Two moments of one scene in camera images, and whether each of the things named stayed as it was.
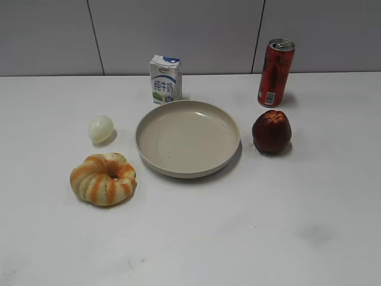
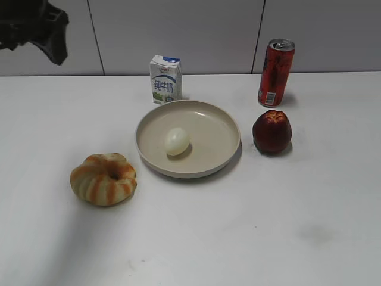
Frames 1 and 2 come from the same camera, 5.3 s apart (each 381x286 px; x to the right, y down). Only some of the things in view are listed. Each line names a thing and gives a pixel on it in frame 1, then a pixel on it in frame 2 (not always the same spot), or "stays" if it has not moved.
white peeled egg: x=100 y=128 → x=177 y=140
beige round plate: x=189 y=139 stays
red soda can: x=277 y=67 stays
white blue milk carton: x=166 y=79 stays
